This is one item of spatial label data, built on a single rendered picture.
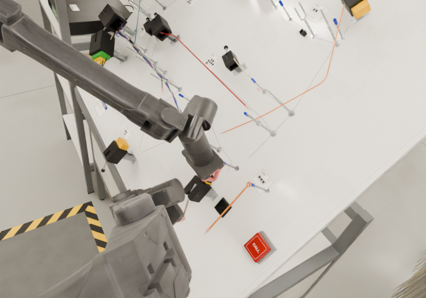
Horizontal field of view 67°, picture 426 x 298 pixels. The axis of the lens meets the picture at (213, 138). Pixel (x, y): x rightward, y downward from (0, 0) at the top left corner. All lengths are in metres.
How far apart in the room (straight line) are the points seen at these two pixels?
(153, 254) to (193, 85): 0.86
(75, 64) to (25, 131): 2.11
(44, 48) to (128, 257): 0.53
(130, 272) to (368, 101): 0.69
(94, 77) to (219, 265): 0.56
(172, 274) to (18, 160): 2.32
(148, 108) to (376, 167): 0.51
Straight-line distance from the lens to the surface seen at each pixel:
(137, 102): 0.67
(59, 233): 2.14
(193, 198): 0.85
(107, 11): 1.39
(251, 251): 0.82
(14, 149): 2.66
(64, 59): 0.70
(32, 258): 2.10
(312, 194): 0.81
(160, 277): 0.29
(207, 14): 1.22
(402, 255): 2.60
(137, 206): 0.33
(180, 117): 0.68
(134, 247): 0.26
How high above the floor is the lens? 1.79
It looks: 42 degrees down
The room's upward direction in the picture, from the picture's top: 12 degrees clockwise
